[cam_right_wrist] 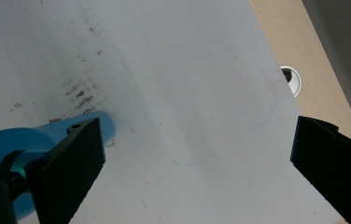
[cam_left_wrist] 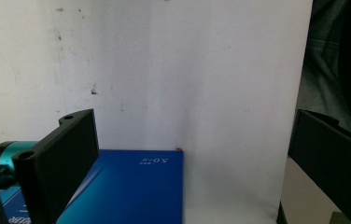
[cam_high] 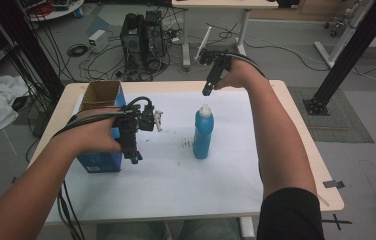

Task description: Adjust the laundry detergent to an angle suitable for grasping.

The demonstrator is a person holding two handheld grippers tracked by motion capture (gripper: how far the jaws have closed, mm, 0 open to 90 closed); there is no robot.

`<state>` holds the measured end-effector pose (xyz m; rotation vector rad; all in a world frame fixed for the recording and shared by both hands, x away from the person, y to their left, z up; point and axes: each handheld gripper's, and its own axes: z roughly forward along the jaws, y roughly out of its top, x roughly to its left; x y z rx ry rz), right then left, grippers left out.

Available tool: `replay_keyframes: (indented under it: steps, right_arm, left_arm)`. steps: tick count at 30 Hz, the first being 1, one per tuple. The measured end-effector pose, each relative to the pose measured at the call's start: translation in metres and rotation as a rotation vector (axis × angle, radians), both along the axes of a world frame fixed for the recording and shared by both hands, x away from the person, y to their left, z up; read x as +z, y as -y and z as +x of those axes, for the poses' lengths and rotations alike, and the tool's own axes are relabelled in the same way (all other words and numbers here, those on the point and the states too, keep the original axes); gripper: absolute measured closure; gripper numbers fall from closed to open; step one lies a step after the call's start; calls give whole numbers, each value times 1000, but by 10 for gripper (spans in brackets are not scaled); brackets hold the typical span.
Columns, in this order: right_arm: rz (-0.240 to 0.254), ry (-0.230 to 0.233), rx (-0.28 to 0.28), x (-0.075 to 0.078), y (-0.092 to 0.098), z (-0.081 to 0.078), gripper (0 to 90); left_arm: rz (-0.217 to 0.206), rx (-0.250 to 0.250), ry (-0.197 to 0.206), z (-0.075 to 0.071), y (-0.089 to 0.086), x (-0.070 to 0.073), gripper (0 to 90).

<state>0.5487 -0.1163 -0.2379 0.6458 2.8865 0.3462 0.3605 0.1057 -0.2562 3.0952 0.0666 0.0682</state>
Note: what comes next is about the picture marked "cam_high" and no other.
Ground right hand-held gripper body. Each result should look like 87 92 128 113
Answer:
201 49 233 98

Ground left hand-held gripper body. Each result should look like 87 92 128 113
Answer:
112 103 157 165

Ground blue bottle with white cap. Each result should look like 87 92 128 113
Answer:
192 103 216 160

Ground blue cardboard box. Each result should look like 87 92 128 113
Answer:
75 80 128 174

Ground person's right hand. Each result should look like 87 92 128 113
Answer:
213 58 268 93

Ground person's left hand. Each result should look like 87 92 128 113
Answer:
50 107 124 161

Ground white power strip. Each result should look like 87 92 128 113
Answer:
193 25 213 63

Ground light wooden desk white legs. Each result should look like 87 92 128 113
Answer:
171 0 280 72

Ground black computer tower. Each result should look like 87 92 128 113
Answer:
119 10 166 82

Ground white table cover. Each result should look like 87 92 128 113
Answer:
45 89 266 225

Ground small white box device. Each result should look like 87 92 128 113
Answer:
87 29 110 54

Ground office chair base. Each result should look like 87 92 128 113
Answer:
323 9 354 38

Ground grey floor mat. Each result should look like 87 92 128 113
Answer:
287 86 376 144

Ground round white table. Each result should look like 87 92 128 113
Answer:
18 0 86 23

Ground white table leg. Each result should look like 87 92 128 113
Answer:
238 216 256 240

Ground grey tape strip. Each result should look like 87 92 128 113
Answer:
322 179 346 190

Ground black sleeve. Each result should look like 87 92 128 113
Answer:
256 187 326 240

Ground black tape cross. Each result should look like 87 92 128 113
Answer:
321 213 353 232

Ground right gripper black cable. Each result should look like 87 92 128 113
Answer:
225 52 268 80

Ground left gripper black cable bundle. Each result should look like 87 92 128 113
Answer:
51 95 154 240

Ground long black floor cable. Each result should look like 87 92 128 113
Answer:
205 22 331 73

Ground coiled black cable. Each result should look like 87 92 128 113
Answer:
66 43 90 58

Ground white stand frame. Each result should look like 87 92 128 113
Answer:
313 0 376 70

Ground black metal post with base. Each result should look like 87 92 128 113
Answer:
302 0 376 117

